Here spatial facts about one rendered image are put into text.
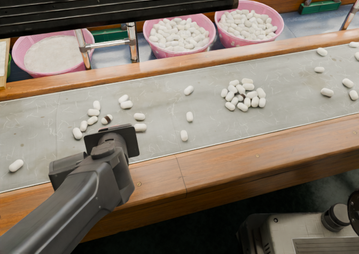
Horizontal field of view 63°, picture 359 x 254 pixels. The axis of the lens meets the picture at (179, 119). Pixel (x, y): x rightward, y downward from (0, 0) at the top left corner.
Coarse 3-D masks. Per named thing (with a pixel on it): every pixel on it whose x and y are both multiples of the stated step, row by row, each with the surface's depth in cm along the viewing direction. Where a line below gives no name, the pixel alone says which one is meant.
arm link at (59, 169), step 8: (104, 144) 46; (112, 144) 45; (96, 152) 43; (104, 152) 41; (112, 152) 42; (56, 160) 49; (64, 160) 48; (72, 160) 48; (80, 160) 46; (56, 168) 47; (64, 168) 47; (72, 168) 46; (56, 176) 45; (64, 176) 46; (56, 184) 46; (128, 200) 44
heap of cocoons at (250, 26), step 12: (228, 12) 119; (240, 12) 120; (252, 12) 120; (228, 24) 114; (240, 24) 116; (252, 24) 115; (264, 24) 117; (240, 36) 110; (252, 36) 110; (264, 36) 111
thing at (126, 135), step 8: (120, 128) 58; (128, 128) 59; (88, 136) 57; (96, 136) 58; (104, 136) 57; (112, 136) 55; (120, 136) 57; (128, 136) 59; (136, 136) 59; (88, 144) 58; (96, 144) 58; (128, 144) 59; (136, 144) 60; (88, 152) 58; (128, 152) 60; (136, 152) 60
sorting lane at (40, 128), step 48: (336, 48) 108; (48, 96) 89; (96, 96) 89; (144, 96) 90; (192, 96) 91; (288, 96) 93; (336, 96) 94; (0, 144) 78; (48, 144) 78; (144, 144) 80; (192, 144) 80; (0, 192) 70
